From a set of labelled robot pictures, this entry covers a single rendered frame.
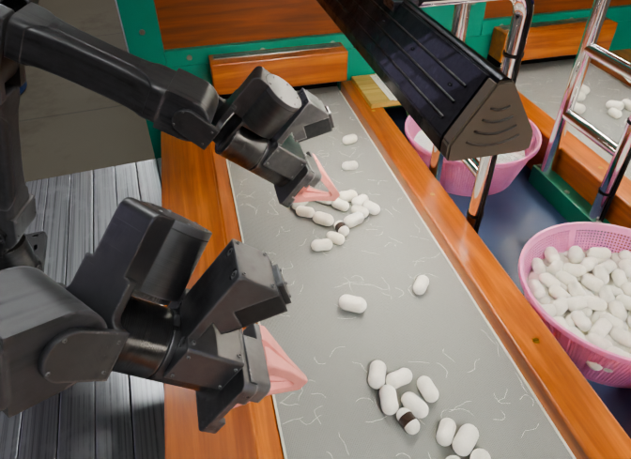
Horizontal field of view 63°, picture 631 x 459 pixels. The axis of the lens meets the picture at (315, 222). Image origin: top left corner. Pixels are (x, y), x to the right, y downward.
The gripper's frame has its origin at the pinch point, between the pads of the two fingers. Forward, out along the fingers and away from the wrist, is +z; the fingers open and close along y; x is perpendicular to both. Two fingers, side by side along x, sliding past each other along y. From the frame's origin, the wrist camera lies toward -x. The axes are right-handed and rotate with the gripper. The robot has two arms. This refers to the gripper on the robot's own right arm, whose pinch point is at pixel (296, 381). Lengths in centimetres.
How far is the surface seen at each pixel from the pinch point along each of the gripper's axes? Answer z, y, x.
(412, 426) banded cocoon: 15.5, -2.2, -0.4
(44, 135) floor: -8, 225, 119
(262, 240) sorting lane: 8.4, 33.9, 7.6
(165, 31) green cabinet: -11, 85, 1
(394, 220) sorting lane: 25.3, 33.4, -6.9
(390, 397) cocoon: 14.3, 1.5, 0.1
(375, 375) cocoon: 13.7, 4.5, 0.5
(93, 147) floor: 11, 207, 102
